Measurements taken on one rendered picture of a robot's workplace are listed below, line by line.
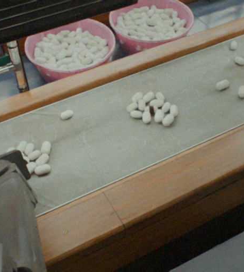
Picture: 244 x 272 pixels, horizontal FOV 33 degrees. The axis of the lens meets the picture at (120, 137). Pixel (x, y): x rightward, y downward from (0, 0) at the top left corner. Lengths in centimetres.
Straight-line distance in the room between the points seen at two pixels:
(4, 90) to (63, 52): 21
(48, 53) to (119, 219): 61
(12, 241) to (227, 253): 25
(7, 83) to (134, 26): 44
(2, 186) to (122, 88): 58
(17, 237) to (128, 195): 44
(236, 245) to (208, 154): 69
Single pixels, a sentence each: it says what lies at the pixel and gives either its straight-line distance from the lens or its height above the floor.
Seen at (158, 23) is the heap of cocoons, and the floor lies 74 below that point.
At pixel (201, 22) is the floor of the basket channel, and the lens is 151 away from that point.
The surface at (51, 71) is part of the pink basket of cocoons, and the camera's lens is 116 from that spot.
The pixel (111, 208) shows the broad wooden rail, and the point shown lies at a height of 76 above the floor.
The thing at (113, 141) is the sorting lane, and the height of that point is 74.
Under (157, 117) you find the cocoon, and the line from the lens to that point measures 100.
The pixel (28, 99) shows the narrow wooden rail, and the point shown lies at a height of 76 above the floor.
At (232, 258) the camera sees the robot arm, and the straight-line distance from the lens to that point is 25.
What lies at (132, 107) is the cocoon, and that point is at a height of 76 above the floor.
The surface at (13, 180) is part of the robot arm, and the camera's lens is 62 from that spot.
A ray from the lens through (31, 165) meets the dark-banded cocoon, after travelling 92.
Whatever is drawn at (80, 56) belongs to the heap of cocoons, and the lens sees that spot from 124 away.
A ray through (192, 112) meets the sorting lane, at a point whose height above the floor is 74.
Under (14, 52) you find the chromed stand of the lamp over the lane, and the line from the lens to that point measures 102.
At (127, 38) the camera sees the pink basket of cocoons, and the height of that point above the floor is 76.
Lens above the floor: 147
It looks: 48 degrees down
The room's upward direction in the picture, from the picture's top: 1 degrees counter-clockwise
